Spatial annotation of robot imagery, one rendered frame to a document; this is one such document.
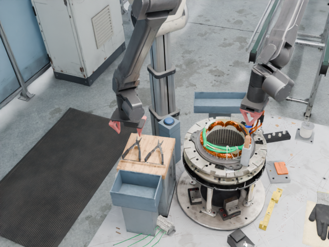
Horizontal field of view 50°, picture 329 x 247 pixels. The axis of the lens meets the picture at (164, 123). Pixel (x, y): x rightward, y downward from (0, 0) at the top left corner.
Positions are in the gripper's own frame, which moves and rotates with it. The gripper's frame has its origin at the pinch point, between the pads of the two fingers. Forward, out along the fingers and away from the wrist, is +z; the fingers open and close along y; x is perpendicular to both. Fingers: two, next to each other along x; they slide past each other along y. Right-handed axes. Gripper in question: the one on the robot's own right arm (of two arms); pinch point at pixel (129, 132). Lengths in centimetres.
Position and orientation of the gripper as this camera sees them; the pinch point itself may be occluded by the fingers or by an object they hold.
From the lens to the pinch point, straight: 134.2
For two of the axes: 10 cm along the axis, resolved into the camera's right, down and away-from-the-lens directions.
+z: 0.3, 7.1, 7.0
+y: 9.8, 1.3, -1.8
